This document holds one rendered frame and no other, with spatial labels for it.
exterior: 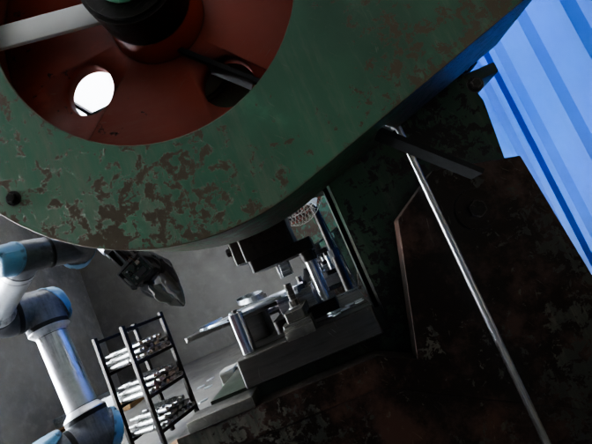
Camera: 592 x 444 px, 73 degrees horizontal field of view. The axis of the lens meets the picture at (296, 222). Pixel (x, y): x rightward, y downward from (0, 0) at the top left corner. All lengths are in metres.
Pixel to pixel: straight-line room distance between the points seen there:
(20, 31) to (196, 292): 7.42
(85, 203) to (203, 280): 7.39
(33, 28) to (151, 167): 0.33
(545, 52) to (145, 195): 1.51
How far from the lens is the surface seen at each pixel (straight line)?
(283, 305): 0.98
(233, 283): 7.88
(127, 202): 0.65
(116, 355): 3.55
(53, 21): 0.84
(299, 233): 2.36
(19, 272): 1.08
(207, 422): 0.87
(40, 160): 0.74
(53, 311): 1.44
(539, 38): 1.81
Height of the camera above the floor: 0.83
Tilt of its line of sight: 6 degrees up
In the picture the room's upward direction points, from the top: 23 degrees counter-clockwise
